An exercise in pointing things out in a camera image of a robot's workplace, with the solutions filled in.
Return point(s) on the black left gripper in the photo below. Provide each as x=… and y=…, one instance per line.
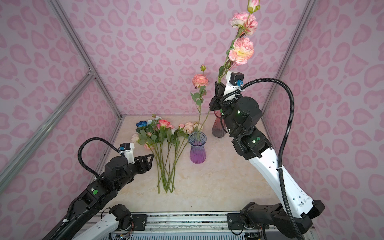
x=147, y=165

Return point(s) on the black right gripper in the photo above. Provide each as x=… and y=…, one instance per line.
x=215, y=104

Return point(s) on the pink multi bloom rose stem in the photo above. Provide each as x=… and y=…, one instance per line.
x=241, y=48

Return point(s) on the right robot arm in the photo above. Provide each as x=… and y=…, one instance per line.
x=294, y=214

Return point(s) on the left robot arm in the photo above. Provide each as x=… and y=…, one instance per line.
x=118, y=173

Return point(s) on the red grey glass vase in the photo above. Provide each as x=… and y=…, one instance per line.
x=218, y=129

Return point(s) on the purple blue glass vase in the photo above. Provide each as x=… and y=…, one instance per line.
x=197, y=140

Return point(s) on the flower bunch on table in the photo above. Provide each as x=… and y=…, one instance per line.
x=167, y=143

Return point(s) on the blue flower stem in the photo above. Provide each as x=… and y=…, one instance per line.
x=141, y=124

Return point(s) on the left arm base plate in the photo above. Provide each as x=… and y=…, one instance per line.
x=140, y=221

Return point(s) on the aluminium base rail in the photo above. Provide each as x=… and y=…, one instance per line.
x=195, y=226

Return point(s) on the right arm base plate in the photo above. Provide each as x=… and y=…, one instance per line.
x=235, y=221

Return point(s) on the aluminium frame post left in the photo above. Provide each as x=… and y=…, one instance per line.
x=65, y=22

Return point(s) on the aluminium frame post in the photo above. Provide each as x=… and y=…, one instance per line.
x=65, y=22
x=282, y=26

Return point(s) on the aluminium frame post right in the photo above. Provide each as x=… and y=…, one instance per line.
x=282, y=26

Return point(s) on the aluminium diagonal frame bar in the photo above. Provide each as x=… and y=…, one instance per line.
x=18, y=161

